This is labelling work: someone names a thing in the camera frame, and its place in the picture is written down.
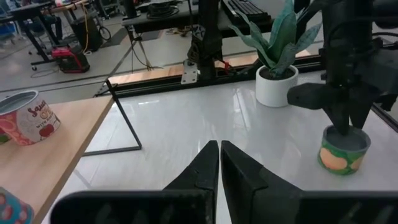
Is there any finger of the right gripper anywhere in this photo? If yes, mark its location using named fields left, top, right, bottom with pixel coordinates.
left=349, top=93, right=381, bottom=130
left=322, top=105, right=351, bottom=136

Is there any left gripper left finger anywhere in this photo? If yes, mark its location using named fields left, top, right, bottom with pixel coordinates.
left=50, top=139, right=220, bottom=224

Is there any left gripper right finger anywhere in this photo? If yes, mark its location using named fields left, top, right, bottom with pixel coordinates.
left=220, top=140, right=398, bottom=224

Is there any short green peach can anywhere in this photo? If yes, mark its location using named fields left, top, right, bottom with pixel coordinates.
left=317, top=124, right=371, bottom=176

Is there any cherries label tin can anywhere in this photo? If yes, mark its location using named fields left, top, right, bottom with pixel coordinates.
left=0, top=186, right=34, bottom=224

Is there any artificial plant white pot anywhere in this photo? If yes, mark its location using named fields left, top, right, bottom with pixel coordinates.
left=229, top=0, right=323, bottom=108

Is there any black keyboard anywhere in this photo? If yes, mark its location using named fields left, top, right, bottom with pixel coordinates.
left=221, top=0, right=270, bottom=24

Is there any pink white sauce can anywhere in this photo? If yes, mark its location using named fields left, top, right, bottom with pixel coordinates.
left=0, top=90, right=62, bottom=146

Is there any black background desk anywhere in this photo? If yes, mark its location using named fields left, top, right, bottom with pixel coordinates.
left=121, top=0, right=274, bottom=35

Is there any red black floor device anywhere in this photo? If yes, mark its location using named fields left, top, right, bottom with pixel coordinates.
left=51, top=45, right=91, bottom=74

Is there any black floor box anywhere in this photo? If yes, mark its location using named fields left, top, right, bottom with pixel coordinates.
left=70, top=15, right=104, bottom=52

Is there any black wheeled background table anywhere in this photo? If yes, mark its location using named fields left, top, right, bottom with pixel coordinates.
left=9, top=1, right=63, bottom=71

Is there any black table edge rail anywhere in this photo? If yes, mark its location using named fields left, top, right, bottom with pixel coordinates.
left=95, top=54, right=324, bottom=99

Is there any grey metal corner bracket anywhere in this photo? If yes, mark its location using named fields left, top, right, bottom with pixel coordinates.
left=181, top=60, right=200, bottom=85

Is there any wooden shelf black metal frame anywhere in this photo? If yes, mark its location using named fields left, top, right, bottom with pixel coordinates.
left=0, top=79, right=143, bottom=224

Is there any black vertical frame post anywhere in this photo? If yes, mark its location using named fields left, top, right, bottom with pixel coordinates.
left=188, top=0, right=233, bottom=82

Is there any black coiled cable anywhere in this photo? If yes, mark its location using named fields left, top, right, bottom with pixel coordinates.
left=146, top=1, right=180, bottom=19

